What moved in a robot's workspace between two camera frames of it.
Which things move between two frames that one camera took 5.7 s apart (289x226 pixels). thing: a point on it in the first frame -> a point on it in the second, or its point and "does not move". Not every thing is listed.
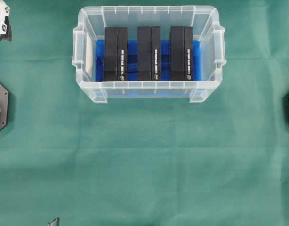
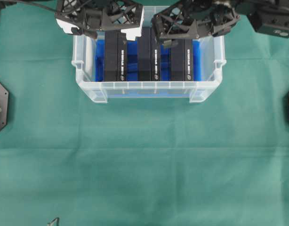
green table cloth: (229, 161) does not move
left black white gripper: (2, 27) -> (126, 15)
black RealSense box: (115, 54) does not move
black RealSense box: (181, 53) does not move
